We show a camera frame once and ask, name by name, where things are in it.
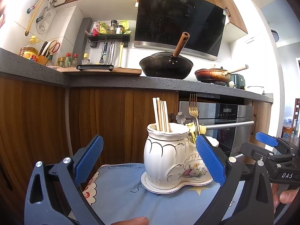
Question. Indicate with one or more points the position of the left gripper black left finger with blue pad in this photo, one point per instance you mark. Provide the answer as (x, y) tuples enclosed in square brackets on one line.
[(53, 195)]

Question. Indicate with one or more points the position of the person's right hand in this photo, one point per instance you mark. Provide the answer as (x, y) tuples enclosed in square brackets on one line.
[(286, 196)]

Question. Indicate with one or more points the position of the black wok wooden handle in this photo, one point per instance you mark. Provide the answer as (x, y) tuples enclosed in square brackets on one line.
[(167, 64)]

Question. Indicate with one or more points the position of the light blue patterned cloth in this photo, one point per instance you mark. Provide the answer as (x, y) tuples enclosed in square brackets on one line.
[(116, 194)]

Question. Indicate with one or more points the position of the black range hood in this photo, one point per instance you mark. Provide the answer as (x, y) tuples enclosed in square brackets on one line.
[(160, 24)]

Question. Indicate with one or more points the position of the black wall spice shelf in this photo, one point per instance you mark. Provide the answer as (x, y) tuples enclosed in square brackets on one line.
[(94, 40)]

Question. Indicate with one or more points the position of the green kettle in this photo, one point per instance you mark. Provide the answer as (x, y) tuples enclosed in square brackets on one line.
[(237, 81)]

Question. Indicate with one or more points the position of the yellow oil bottle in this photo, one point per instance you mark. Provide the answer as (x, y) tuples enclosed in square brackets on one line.
[(29, 50)]

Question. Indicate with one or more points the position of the orange knife block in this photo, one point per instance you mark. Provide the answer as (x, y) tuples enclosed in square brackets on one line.
[(42, 60)]

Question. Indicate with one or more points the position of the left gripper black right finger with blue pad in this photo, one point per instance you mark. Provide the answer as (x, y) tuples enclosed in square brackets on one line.
[(255, 204)]

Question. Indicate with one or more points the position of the white ceramic utensil holder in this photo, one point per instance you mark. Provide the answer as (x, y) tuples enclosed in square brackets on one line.
[(172, 161)]

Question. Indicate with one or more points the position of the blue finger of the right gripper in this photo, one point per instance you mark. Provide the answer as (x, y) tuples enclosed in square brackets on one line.
[(266, 139)]

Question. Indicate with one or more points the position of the black tray on board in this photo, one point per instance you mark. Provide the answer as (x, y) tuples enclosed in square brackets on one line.
[(82, 67)]

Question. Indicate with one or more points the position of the light wooden chopstick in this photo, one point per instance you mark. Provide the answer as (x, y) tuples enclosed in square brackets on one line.
[(156, 114)]

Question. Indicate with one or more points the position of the person's left hand thumb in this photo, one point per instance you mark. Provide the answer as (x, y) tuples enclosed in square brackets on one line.
[(134, 221)]

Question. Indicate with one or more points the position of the stainless built-in oven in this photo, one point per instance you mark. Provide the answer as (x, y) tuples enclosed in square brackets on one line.
[(229, 124)]

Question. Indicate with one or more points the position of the wooden cutting board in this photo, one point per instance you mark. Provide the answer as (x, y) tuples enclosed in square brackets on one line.
[(115, 71)]

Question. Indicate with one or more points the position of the gold metal fork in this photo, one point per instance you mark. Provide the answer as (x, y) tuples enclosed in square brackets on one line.
[(193, 110)]

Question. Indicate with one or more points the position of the brown frying pan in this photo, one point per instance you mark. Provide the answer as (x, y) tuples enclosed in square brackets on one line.
[(216, 76)]

